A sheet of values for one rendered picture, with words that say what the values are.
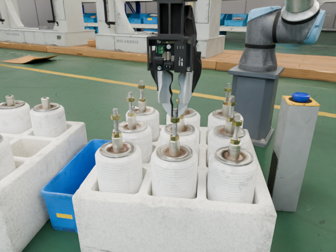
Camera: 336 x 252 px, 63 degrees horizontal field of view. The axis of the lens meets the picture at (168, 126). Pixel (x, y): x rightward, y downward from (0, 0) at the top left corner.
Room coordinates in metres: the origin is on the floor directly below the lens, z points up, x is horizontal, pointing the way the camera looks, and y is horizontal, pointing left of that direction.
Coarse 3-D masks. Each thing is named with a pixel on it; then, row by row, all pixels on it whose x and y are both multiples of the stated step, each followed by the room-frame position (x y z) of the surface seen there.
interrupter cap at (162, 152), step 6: (168, 144) 0.52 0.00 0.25; (180, 144) 0.52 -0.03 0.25; (156, 150) 0.49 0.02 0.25; (162, 150) 0.49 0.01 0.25; (168, 150) 0.50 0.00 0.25; (180, 150) 0.50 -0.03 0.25; (186, 150) 0.49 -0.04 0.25; (192, 150) 0.49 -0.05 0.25; (162, 156) 0.47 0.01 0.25; (168, 156) 0.47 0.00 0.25; (174, 156) 0.47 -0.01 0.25; (180, 156) 0.47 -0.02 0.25; (186, 156) 0.47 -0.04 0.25
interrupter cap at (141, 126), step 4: (136, 120) 0.65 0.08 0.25; (120, 124) 0.63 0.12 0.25; (124, 124) 0.63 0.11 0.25; (136, 124) 0.64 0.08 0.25; (140, 124) 0.63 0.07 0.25; (144, 124) 0.63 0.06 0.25; (120, 128) 0.61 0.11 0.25; (124, 128) 0.61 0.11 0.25; (128, 128) 0.61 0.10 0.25; (136, 128) 0.61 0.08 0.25; (140, 128) 0.60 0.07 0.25; (144, 128) 0.60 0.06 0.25; (124, 132) 0.59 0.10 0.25; (128, 132) 0.58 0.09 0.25; (132, 132) 0.58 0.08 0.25; (136, 132) 0.59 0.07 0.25
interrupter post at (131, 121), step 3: (129, 117) 0.61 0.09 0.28; (132, 117) 0.61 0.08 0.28; (135, 117) 0.62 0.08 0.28; (129, 120) 0.61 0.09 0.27; (132, 120) 0.61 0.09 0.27; (135, 120) 0.62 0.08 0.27; (129, 123) 0.61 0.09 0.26; (132, 123) 0.61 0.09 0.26; (135, 123) 0.62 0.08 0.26; (129, 126) 0.61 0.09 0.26; (132, 126) 0.61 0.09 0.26; (135, 126) 0.61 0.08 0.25
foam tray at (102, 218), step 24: (144, 168) 0.55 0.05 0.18; (96, 192) 0.45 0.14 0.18; (144, 192) 0.45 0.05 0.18; (264, 192) 0.45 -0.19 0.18; (96, 216) 0.43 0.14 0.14; (120, 216) 0.42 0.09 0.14; (144, 216) 0.42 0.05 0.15; (168, 216) 0.41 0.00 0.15; (192, 216) 0.41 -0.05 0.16; (216, 216) 0.40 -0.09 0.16; (240, 216) 0.39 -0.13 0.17; (264, 216) 0.39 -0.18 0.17; (96, 240) 0.43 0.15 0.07; (120, 240) 0.42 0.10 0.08; (144, 240) 0.42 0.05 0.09; (168, 240) 0.41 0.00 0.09; (192, 240) 0.41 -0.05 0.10; (216, 240) 0.40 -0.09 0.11; (240, 240) 0.39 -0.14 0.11; (264, 240) 0.39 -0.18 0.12
